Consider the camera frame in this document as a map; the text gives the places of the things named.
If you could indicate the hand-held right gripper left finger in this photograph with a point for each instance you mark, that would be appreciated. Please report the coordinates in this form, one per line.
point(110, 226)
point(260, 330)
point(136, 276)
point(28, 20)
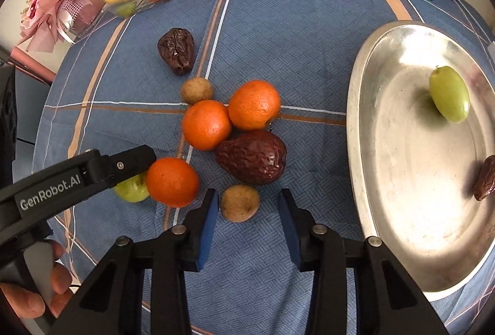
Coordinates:
point(209, 228)

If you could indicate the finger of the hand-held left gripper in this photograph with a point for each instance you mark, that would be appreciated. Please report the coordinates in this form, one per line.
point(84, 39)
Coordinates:
point(123, 165)

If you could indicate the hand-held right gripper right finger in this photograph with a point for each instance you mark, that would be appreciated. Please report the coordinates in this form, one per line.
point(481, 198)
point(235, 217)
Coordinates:
point(288, 230)

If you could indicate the green jujube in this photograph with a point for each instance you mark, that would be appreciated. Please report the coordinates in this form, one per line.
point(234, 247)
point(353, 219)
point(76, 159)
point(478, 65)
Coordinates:
point(131, 191)
point(449, 93)

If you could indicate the brown longan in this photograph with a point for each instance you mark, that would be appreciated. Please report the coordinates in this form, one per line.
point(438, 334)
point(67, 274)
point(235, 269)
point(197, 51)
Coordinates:
point(239, 203)
point(197, 90)

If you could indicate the orange mandarin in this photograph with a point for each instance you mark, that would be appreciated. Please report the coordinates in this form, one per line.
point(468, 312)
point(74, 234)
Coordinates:
point(254, 105)
point(172, 182)
point(207, 125)

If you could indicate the large dried red date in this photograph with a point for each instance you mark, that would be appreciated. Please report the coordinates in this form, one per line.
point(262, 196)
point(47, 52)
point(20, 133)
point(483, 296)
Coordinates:
point(253, 157)

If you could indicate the dark dried red date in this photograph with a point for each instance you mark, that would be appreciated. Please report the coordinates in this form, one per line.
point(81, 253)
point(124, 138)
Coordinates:
point(176, 50)

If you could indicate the round silver metal plate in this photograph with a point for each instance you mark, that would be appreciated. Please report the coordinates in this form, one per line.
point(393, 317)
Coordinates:
point(406, 184)

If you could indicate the long dried red date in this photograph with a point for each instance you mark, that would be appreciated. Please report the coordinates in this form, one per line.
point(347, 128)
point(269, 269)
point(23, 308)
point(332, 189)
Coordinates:
point(485, 178)

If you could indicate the person's left hand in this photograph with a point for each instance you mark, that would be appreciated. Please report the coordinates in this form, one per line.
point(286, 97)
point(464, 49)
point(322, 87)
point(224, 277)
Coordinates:
point(23, 304)

